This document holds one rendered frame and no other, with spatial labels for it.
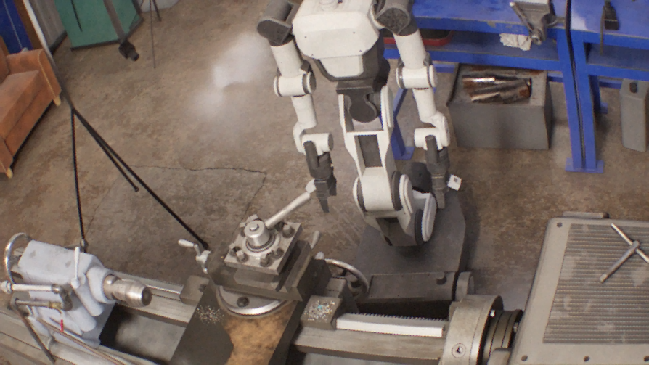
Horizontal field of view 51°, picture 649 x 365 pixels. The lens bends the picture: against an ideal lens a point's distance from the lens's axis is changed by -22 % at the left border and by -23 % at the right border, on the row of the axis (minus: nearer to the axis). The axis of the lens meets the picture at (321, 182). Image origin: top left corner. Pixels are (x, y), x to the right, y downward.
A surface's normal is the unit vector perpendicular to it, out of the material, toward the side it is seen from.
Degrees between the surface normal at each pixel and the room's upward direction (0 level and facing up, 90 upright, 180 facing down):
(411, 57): 90
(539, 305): 0
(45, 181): 0
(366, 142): 80
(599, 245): 0
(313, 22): 45
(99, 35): 90
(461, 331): 20
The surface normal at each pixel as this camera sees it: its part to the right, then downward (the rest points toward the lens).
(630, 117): -0.53, 0.68
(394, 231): -0.35, -0.26
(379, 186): -0.32, 0.36
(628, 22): -0.28, -0.70
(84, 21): -0.34, 0.71
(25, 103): 0.90, 0.06
